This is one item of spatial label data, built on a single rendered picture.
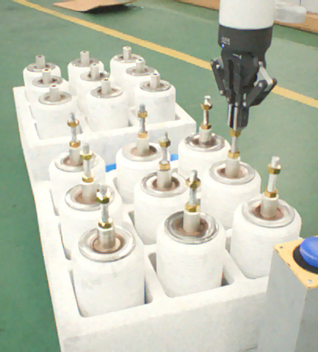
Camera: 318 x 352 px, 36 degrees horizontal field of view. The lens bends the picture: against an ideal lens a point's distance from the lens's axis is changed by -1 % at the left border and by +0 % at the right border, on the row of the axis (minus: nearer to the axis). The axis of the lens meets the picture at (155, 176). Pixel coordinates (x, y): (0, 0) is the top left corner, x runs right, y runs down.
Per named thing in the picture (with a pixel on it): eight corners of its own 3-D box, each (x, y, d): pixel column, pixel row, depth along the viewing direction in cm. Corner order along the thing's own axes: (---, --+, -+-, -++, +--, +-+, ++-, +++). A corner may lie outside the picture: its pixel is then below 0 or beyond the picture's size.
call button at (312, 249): (323, 247, 54) (326, 232, 53) (345, 269, 50) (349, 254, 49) (290, 254, 53) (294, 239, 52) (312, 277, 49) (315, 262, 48)
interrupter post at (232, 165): (236, 170, 81) (238, 152, 79) (240, 177, 79) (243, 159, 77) (222, 171, 81) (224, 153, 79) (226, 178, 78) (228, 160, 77)
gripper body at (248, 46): (206, 14, 68) (202, 78, 73) (244, 27, 62) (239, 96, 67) (247, 9, 72) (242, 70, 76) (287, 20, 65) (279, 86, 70)
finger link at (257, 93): (260, 78, 66) (239, 98, 71) (265, 90, 65) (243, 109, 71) (275, 75, 67) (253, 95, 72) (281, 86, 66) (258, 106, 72)
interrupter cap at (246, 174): (246, 162, 83) (246, 158, 83) (261, 185, 77) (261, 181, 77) (203, 165, 82) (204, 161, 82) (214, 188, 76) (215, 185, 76)
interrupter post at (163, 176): (159, 191, 75) (159, 173, 74) (154, 184, 77) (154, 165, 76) (173, 188, 76) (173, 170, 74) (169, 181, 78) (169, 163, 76)
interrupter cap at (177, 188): (147, 203, 72) (147, 199, 72) (134, 177, 79) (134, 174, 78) (195, 195, 74) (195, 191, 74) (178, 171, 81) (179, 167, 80)
